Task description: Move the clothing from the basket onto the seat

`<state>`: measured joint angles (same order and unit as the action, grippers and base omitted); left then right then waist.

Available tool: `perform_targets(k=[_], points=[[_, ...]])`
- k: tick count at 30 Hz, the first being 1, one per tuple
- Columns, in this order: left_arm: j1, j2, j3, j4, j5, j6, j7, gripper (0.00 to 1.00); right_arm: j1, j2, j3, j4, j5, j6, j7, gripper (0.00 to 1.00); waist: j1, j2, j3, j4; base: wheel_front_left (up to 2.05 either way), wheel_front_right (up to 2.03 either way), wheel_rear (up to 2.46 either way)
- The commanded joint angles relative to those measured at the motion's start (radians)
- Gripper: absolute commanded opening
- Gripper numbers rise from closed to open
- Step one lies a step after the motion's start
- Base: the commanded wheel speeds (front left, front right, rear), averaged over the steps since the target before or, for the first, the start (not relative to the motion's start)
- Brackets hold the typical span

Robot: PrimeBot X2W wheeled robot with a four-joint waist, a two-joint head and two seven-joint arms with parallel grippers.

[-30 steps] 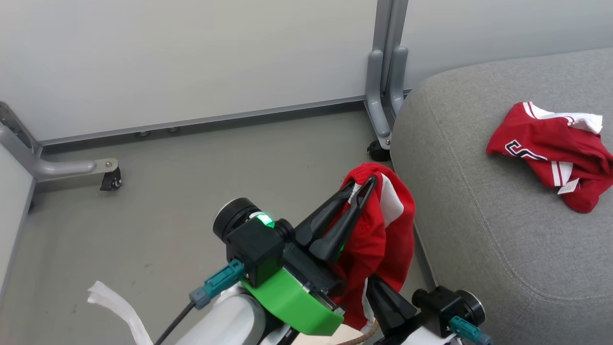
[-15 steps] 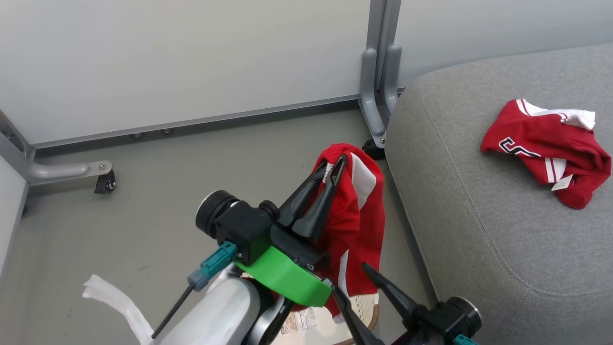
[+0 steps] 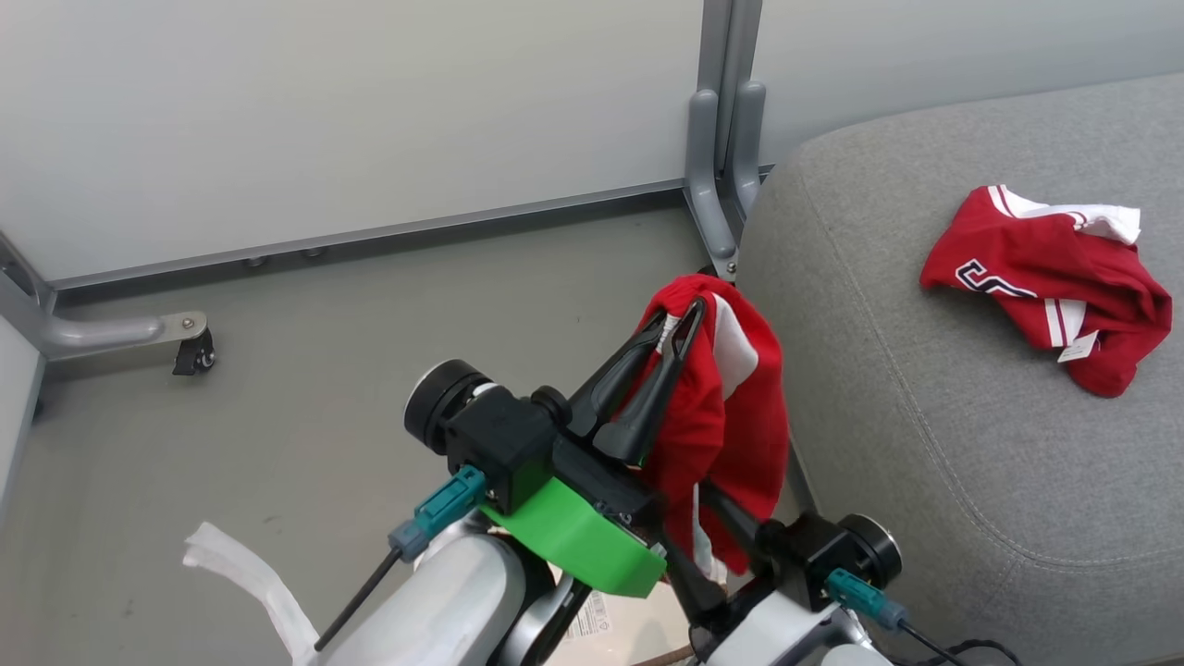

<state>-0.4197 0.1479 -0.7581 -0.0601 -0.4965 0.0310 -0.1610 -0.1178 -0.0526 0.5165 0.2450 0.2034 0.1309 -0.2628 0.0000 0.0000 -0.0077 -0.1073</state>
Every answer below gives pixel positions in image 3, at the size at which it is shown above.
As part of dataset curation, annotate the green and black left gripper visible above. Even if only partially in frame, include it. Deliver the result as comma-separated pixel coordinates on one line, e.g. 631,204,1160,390
479,296,709,598

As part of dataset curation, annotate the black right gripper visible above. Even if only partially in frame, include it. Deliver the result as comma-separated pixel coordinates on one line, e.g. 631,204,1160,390
661,483,817,665

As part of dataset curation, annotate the red garment with white stripes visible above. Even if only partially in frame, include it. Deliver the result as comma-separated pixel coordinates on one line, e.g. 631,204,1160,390
632,274,790,586

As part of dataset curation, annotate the red jersey with navy print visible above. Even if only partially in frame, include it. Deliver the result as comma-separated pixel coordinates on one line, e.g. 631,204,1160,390
919,185,1174,399

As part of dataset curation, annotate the grey fabric sofa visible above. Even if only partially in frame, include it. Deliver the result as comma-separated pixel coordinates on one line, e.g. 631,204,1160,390
737,74,1184,666

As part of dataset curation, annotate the white printed label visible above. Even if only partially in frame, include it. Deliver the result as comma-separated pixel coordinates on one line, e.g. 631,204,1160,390
564,592,613,641

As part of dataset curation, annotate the white cloth strip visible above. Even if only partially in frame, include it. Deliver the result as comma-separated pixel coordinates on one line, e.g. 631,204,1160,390
182,522,320,666

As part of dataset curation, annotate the black caster wheel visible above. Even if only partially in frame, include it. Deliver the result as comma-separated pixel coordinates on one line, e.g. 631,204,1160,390
173,328,216,376

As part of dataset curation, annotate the black cable with teal connector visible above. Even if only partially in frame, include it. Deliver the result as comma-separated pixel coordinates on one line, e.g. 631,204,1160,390
314,465,487,652
826,568,1023,666

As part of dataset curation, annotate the grey metal partition frame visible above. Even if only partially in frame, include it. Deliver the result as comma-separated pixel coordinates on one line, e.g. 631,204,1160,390
46,0,769,288

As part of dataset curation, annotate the grey partition frame with foot bar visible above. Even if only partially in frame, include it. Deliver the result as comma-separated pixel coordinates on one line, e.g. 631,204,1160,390
0,231,210,417

